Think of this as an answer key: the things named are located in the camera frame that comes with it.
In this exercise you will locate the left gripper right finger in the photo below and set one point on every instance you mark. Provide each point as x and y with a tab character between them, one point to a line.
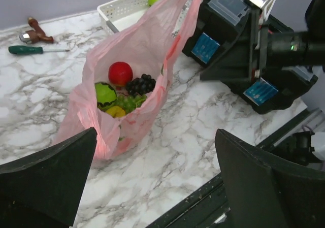
264	190

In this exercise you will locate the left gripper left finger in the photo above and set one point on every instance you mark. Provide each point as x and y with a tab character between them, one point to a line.
44	189

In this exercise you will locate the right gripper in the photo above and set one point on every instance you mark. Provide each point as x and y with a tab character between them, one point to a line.
246	59

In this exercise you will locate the pink plastic bag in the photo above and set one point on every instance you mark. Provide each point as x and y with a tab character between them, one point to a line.
150	46

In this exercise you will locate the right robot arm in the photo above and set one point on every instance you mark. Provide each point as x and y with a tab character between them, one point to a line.
303	48

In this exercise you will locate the yellow fake lemon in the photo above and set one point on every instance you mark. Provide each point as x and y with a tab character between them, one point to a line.
116	112

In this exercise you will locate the dark purple fake grapes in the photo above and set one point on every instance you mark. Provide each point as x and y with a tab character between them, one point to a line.
143	85

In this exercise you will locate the green fake grapes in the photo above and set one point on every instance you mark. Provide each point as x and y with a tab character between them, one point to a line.
130	103

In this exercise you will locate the red fake apple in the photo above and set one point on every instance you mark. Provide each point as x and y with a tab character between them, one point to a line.
120	73

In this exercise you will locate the black plastic toolbox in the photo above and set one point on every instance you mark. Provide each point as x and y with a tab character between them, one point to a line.
219	23

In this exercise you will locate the green fruit with black trim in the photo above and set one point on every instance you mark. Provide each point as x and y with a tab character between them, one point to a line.
105	95

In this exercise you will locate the white perforated plastic basket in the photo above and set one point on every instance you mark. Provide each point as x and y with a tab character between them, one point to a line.
118	15

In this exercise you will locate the brown metal faucet valve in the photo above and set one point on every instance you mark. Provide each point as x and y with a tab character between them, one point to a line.
35	35

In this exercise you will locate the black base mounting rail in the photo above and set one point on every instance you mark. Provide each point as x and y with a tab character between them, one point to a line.
208	206

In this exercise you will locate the green handled screwdriver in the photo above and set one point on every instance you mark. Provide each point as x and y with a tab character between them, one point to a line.
29	50

